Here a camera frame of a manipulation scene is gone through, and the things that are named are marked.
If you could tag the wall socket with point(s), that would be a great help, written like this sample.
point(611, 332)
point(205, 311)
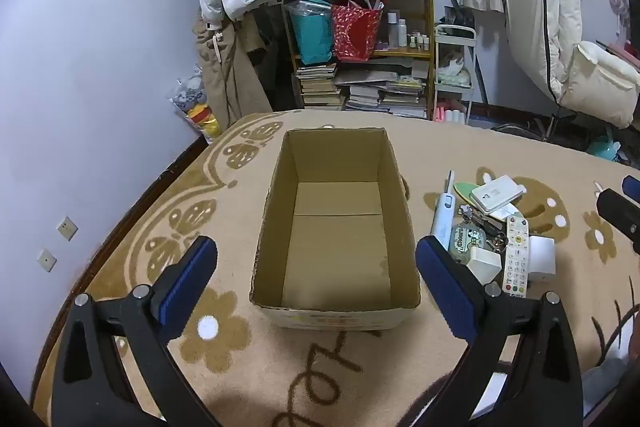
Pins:
point(66, 228)
point(46, 260)

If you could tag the bunch of keys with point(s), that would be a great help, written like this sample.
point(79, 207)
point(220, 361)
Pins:
point(475, 217)

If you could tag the plush cat toy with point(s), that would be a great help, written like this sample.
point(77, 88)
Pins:
point(452, 57)

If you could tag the light blue power bank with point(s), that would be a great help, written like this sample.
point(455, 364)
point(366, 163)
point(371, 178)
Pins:
point(442, 222)

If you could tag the teal toy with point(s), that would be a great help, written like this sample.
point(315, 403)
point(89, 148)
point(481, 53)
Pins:
point(605, 149)

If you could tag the khaki coat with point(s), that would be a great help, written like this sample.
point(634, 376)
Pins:
point(220, 72)

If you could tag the red gift bag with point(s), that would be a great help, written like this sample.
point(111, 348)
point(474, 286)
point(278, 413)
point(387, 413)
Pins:
point(356, 32)

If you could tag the pink bottle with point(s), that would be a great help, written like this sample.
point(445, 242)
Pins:
point(440, 113)

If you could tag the white remote control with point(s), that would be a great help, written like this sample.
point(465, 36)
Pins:
point(515, 257)

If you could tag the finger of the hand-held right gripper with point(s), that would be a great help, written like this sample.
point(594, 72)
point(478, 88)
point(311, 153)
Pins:
point(632, 186)
point(617, 212)

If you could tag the white trolley cart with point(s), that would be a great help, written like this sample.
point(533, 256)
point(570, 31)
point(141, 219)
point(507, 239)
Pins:
point(467, 32)

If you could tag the cardboard box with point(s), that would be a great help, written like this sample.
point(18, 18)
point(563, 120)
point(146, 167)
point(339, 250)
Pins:
point(335, 257)

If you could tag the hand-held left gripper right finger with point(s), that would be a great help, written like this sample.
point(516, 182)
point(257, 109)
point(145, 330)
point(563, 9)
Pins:
point(445, 287)

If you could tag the beige patterned blanket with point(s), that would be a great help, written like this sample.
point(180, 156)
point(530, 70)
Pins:
point(450, 147)

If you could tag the narrow stack of books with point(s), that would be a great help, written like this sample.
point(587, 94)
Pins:
point(317, 84)

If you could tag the flat cardboard sheets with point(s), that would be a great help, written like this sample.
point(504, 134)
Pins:
point(380, 72)

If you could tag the round printed tin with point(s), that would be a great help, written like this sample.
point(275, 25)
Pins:
point(466, 244)

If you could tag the clear bag of toys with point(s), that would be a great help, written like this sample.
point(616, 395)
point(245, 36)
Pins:
point(200, 114)

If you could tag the white rolls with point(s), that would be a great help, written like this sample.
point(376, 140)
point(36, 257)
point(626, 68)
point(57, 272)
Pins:
point(455, 115)

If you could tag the white square charger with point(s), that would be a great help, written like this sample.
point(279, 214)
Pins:
point(484, 264)

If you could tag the pack of wipes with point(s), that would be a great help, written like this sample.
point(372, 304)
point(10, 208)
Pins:
point(454, 78)

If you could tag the wide stack of books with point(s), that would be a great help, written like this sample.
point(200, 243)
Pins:
point(387, 99)

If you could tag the teal bag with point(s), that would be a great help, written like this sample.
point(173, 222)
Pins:
point(311, 34)

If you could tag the person's grey clothing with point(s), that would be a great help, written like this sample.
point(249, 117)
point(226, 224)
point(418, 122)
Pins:
point(607, 382)

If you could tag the white power adapter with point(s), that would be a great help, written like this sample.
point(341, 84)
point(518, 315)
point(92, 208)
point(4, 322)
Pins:
point(542, 257)

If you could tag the white padded lounge chair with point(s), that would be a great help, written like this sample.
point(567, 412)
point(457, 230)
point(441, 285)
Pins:
point(540, 7)

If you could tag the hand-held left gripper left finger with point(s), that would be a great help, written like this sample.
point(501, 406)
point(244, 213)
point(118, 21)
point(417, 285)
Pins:
point(187, 279)

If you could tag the white electronic device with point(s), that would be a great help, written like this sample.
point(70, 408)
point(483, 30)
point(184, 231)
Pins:
point(495, 193)

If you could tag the tall white bottle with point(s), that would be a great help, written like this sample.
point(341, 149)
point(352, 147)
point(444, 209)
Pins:
point(402, 33)
point(393, 29)

